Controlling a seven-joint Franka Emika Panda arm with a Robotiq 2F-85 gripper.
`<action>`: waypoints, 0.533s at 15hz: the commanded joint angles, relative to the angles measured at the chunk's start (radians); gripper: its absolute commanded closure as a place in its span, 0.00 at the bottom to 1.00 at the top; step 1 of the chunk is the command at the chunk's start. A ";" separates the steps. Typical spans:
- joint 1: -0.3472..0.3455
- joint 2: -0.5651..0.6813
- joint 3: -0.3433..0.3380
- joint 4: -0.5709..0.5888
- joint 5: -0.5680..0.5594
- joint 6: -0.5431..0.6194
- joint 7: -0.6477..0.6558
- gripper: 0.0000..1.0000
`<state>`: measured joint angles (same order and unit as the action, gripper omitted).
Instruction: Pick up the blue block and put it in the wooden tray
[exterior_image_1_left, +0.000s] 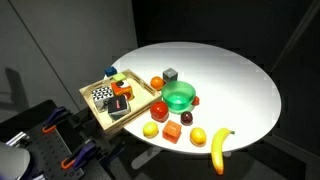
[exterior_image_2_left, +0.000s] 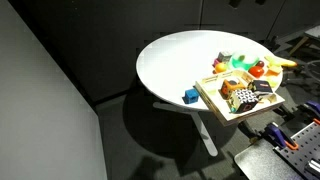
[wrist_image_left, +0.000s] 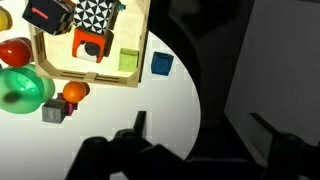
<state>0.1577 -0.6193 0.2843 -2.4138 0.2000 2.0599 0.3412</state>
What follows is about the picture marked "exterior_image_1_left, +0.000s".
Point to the silver metal bracket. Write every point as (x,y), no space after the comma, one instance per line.
(17,138)

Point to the yellow banana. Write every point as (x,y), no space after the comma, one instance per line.
(218,150)

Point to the grey cube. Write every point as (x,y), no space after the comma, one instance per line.
(170,75)

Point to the white table leg foot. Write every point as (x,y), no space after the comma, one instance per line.
(143,156)

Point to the green translucent bowl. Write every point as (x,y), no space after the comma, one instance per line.
(178,95)

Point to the small red fruit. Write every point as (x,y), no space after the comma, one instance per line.
(196,100)

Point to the yellow orange lemon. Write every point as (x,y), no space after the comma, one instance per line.
(198,136)

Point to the red tomato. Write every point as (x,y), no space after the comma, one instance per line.
(159,110)

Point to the orange hollow block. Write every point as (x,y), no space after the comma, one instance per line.
(172,131)

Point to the orange fruit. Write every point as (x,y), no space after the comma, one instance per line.
(157,82)

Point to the orange and white block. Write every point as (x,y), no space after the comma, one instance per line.
(121,89)

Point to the purple clamp orange tip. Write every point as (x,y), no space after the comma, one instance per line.
(80,156)
(55,117)

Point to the black cube red mark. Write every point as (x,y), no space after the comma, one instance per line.
(118,106)

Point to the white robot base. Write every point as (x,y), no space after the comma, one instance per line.
(11,162)

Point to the black perforated mounting board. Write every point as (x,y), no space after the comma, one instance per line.
(50,151)

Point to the dark purple plum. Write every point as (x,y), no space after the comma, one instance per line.
(186,118)

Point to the wooden tray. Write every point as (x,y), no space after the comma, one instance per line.
(145,97)

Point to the black white checkered cube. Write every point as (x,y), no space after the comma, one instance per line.
(101,95)

